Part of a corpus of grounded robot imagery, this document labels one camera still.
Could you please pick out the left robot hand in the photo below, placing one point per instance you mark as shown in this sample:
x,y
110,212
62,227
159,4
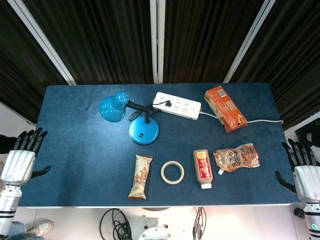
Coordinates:
x,y
17,162

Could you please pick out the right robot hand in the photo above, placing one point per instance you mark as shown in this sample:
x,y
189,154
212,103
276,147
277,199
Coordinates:
x,y
306,177

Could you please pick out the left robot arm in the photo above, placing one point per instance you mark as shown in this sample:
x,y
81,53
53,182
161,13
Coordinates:
x,y
8,207

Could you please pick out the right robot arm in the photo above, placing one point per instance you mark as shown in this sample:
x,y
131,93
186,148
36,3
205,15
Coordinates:
x,y
312,217

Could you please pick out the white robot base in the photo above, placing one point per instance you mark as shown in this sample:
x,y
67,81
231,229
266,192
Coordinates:
x,y
155,225

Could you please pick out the blue desk lamp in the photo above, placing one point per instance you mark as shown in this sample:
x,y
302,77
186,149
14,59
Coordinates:
x,y
130,117

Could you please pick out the black power plug with cord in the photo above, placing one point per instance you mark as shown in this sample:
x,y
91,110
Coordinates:
x,y
167,103

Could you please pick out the white sneaker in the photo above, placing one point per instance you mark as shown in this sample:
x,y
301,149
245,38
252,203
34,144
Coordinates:
x,y
41,228

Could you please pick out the orange spouted sauce pouch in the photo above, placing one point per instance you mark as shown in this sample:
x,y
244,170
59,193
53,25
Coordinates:
x,y
237,157

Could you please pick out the blue table cloth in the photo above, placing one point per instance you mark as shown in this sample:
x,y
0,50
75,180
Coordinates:
x,y
100,162

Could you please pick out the orange label sauce bottle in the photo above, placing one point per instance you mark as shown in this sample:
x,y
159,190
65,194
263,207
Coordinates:
x,y
203,167

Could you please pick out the orange snack box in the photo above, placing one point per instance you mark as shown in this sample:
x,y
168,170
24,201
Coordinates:
x,y
225,108

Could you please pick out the beige nut snack bar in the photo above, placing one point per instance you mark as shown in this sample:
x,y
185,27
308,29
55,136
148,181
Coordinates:
x,y
141,177

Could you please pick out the beige tape roll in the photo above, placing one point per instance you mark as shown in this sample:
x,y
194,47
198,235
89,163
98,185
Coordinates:
x,y
172,172

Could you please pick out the white power strip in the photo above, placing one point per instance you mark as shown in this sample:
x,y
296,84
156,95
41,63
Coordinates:
x,y
177,106

